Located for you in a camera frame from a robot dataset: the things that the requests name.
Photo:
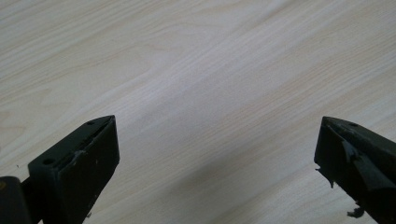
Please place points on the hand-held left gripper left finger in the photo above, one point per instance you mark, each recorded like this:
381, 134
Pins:
79, 174

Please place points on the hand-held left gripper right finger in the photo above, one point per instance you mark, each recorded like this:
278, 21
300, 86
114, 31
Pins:
358, 161

